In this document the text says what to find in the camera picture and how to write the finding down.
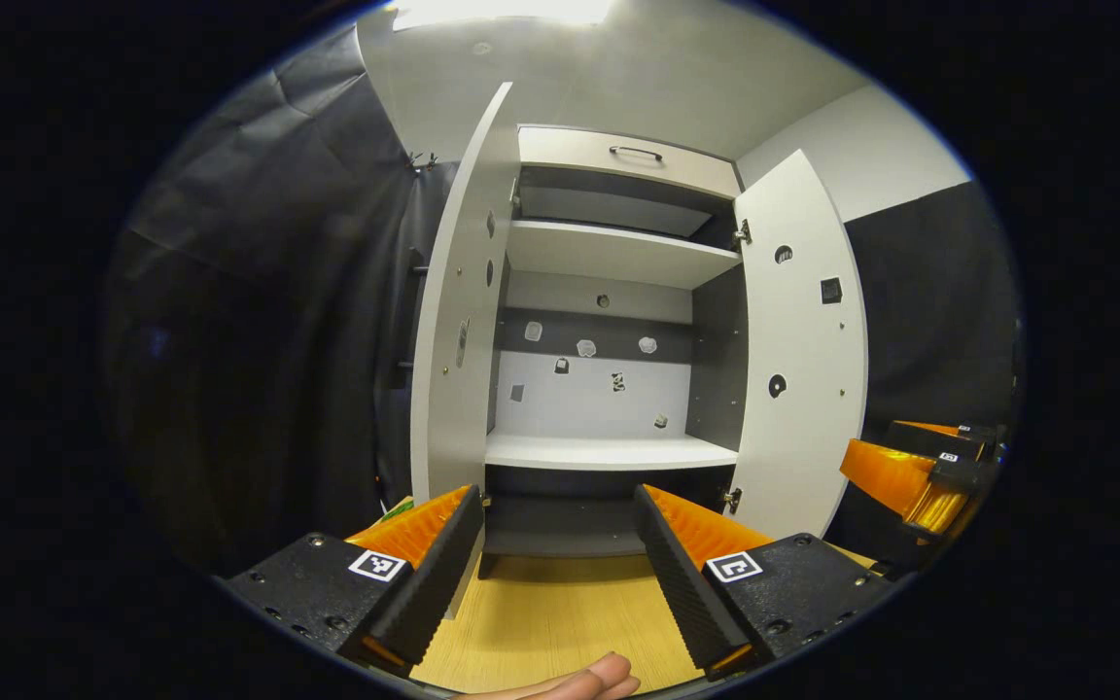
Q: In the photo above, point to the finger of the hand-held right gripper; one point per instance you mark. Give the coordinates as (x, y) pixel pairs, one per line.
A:
(895, 476)
(929, 436)

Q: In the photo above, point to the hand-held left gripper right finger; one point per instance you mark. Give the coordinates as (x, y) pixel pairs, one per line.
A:
(686, 593)

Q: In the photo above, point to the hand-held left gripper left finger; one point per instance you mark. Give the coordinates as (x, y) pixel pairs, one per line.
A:
(438, 583)

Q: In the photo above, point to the cabinet door with headphone sticker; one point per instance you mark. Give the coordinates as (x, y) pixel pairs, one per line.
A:
(803, 437)

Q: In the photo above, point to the cabinet door with camera sticker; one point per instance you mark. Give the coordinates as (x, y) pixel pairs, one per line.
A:
(463, 292)

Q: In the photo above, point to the grey double-door shoe cabinet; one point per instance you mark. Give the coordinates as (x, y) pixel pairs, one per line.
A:
(570, 151)

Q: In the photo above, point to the metal door hinge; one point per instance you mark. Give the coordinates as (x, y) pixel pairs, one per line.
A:
(733, 500)
(743, 233)

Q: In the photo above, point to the white cabinet shelf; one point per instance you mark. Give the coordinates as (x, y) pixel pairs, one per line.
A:
(609, 253)
(609, 452)

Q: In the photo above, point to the watermelon patterned plush toy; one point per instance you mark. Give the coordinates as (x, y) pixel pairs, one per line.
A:
(399, 509)

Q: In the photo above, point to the black backdrop cloth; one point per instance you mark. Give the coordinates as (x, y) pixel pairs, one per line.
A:
(259, 340)

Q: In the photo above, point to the ceiling light panel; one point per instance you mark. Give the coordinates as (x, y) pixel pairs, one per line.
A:
(502, 12)

